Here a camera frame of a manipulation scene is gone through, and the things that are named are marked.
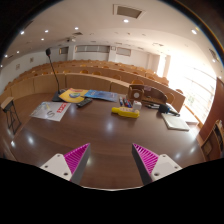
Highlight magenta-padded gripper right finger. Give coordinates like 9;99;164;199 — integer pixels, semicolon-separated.
131;142;183;186

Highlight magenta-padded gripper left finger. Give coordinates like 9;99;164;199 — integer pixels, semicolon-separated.
39;142;92;185

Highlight white book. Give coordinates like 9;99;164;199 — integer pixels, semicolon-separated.
161;112;191;132

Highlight white printed sheet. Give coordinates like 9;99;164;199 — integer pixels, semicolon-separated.
29;101;72;122

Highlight black remote control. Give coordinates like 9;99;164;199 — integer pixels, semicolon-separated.
76;97;94;109

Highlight yellow book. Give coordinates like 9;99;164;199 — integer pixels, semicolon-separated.
58;87;89;104

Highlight wooden desk organizer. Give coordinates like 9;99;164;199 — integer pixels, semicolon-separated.
127;84;169;106

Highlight blue book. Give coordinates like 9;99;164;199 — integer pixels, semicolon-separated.
83;89;120;103

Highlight rows of wooden seats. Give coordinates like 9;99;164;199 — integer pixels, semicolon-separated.
0;59;186;113

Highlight ceiling lights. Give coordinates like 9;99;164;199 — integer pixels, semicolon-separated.
3;18;219;63

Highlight ceiling air vent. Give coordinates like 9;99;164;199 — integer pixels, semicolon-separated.
112;3;146;20

